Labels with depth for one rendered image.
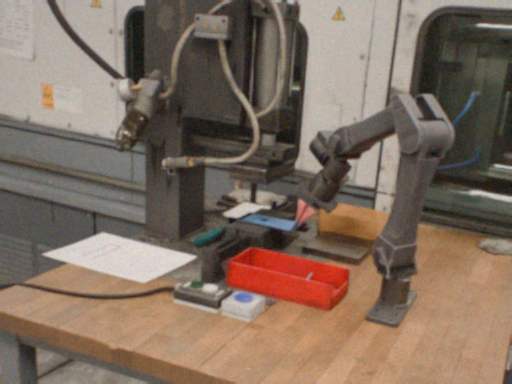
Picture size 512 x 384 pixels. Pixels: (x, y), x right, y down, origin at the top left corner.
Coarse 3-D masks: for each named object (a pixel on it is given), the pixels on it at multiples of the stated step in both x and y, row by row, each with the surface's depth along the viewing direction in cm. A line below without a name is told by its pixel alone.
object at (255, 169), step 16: (192, 144) 158; (208, 144) 156; (224, 144) 155; (240, 144) 153; (272, 144) 153; (256, 160) 151; (272, 160) 152; (288, 160) 158; (240, 176) 148; (256, 176) 146; (272, 176) 149
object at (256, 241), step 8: (232, 232) 154; (240, 232) 153; (248, 240) 153; (256, 240) 152; (264, 240) 152; (272, 240) 157; (280, 240) 165; (288, 240) 168; (264, 248) 153; (272, 248) 158; (280, 248) 165; (232, 256) 156
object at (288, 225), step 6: (252, 216) 162; (258, 216) 162; (264, 216) 162; (252, 222) 157; (258, 222) 157; (264, 222) 157; (270, 222) 158; (276, 222) 158; (282, 222) 159; (288, 222) 159; (294, 222) 160; (282, 228) 154; (288, 228) 154; (294, 228) 155
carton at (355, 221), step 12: (324, 216) 179; (336, 216) 177; (348, 216) 176; (360, 216) 187; (372, 216) 185; (384, 216) 184; (324, 228) 180; (336, 228) 178; (348, 228) 177; (360, 228) 175; (372, 228) 174
